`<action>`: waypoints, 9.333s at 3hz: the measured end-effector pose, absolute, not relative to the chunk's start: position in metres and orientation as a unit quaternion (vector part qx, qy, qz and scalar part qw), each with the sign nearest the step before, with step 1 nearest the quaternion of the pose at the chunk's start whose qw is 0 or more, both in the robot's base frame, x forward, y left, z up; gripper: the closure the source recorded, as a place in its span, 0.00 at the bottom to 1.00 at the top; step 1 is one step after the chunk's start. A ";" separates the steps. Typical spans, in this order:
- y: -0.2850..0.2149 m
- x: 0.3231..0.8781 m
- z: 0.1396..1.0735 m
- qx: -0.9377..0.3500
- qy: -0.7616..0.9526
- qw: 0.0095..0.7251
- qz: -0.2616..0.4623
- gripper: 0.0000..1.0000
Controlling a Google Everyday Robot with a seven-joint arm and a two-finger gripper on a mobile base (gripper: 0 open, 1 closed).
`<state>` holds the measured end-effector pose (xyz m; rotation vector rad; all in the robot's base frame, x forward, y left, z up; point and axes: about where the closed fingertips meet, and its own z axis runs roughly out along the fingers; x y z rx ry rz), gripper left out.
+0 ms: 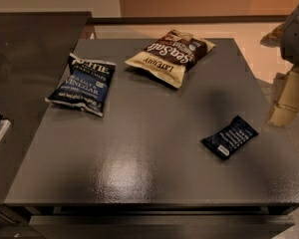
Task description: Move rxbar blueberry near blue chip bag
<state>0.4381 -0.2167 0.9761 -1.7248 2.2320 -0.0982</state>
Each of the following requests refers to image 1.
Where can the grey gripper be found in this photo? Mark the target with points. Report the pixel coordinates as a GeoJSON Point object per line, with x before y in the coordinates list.
{"type": "Point", "coordinates": [297, 37]}

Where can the dark blue rxbar wrapper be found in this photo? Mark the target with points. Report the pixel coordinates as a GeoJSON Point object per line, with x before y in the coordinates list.
{"type": "Point", "coordinates": [230, 139]}

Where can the brown sea salt chip bag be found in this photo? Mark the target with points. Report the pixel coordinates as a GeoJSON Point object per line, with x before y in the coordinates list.
{"type": "Point", "coordinates": [169, 57]}

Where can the blue Kettle chip bag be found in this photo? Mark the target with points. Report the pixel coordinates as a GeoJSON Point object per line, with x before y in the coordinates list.
{"type": "Point", "coordinates": [87, 86]}

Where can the dark lower table shelf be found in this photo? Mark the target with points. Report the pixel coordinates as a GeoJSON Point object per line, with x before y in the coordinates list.
{"type": "Point", "coordinates": [161, 226]}

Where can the dark side counter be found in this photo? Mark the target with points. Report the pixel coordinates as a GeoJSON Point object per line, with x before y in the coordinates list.
{"type": "Point", "coordinates": [34, 50]}

